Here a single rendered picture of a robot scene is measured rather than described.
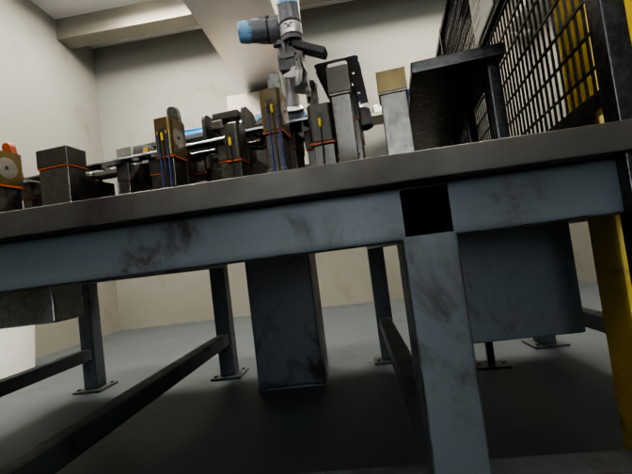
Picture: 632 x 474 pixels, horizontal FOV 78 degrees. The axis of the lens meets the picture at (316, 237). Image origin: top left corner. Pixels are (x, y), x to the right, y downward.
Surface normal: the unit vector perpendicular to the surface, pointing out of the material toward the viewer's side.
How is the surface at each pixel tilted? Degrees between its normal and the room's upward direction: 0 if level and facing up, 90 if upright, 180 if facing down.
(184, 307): 90
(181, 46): 90
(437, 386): 90
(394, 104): 90
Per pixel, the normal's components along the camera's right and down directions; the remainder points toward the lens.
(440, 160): -0.10, -0.04
